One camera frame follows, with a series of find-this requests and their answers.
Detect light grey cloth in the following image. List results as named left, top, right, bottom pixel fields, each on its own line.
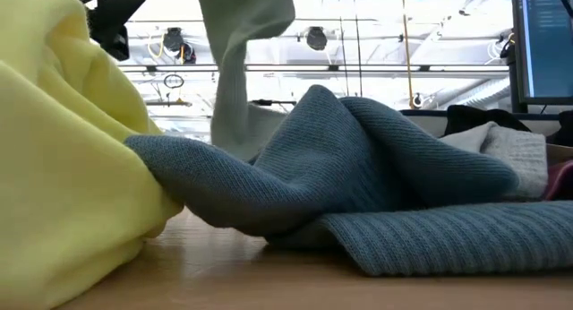
left=440, top=120, right=550, bottom=201

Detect white textured cloth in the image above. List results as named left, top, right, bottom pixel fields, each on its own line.
left=194, top=0, right=296, bottom=162

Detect black cable loop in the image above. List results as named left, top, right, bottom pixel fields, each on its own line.
left=162, top=73, right=186, bottom=90

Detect yellow cable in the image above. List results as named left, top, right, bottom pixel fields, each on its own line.
left=400, top=0, right=416, bottom=110

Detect yellow cloth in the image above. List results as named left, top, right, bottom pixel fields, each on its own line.
left=0, top=0, right=184, bottom=310

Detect dark clothes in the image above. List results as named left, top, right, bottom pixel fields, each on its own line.
left=124, top=84, right=573, bottom=278

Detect computer monitor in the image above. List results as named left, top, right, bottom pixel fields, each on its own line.
left=508, top=0, right=573, bottom=115

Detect long horizontal metal rail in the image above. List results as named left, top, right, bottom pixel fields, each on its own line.
left=118, top=63, right=511, bottom=74

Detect black round fixture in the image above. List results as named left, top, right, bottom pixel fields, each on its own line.
left=162, top=26, right=198, bottom=65
left=305, top=26, right=329, bottom=52

